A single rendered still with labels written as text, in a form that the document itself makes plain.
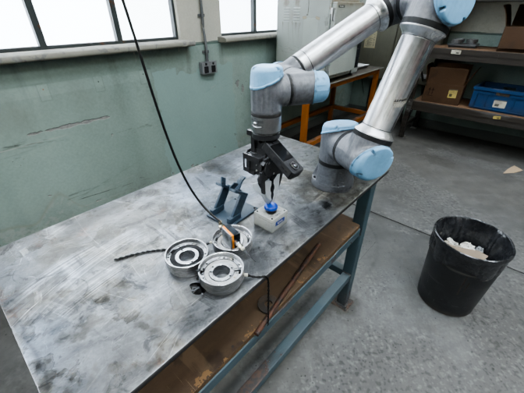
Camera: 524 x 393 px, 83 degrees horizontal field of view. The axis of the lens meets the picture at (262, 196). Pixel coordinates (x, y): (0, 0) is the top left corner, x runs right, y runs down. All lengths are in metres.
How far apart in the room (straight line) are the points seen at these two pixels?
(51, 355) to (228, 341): 0.43
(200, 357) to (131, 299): 0.28
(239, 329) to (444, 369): 1.04
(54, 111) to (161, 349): 1.75
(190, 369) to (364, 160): 0.72
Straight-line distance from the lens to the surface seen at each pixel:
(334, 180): 1.05
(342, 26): 0.94
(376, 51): 4.45
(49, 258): 0.95
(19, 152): 2.19
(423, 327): 1.80
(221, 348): 0.93
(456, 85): 3.93
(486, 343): 1.90
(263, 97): 0.70
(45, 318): 0.80
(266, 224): 0.85
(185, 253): 0.79
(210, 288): 0.68
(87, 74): 2.21
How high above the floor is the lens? 1.34
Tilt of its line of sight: 32 degrees down
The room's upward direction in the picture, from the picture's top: straight up
